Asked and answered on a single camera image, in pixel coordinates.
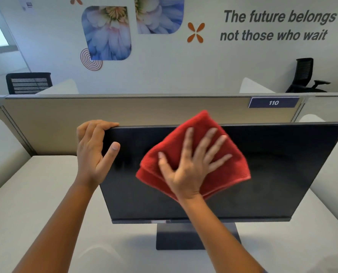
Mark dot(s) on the black computer monitor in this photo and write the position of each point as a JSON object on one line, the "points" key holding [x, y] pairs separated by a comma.
{"points": [[285, 167]]}

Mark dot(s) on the person's right middle finger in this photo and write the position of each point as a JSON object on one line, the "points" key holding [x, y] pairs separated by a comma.
{"points": [[206, 144]]}

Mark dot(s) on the blue flower wall decal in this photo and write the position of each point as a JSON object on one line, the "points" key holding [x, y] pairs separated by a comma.
{"points": [[107, 34]]}

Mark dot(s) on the red microfibre cloth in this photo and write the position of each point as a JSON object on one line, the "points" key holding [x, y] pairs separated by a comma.
{"points": [[203, 120]]}

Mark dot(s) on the beige desk partition panel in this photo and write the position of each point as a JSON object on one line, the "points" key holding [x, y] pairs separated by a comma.
{"points": [[58, 125]]}

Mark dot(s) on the person's left forearm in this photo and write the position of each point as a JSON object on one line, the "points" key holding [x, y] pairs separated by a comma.
{"points": [[55, 233]]}

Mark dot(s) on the person's left thumb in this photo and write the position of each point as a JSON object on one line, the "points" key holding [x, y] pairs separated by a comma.
{"points": [[110, 154]]}

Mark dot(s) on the person's left hand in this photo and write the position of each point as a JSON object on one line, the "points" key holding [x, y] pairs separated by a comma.
{"points": [[88, 159]]}

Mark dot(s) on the person's right thumb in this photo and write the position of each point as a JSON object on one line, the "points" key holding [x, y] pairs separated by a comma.
{"points": [[165, 163]]}

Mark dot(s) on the dark blue number plate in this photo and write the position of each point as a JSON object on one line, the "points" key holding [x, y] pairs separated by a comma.
{"points": [[273, 102]]}

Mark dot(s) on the person's right forearm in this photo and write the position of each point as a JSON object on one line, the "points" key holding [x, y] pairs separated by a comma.
{"points": [[217, 238]]}

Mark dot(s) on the person's right hand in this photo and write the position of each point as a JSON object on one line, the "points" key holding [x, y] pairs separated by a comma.
{"points": [[187, 179]]}

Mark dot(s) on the black office chair with armrests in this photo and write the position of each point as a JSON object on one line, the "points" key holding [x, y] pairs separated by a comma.
{"points": [[304, 72]]}

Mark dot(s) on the grey desk partition panel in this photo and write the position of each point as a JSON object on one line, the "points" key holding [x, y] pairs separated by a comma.
{"points": [[325, 106], [4, 113]]}

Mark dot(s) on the black mesh office chair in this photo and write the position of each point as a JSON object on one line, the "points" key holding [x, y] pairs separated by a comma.
{"points": [[28, 82]]}

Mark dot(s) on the person's right little finger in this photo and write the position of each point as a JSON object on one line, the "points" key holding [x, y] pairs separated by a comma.
{"points": [[221, 162]]}

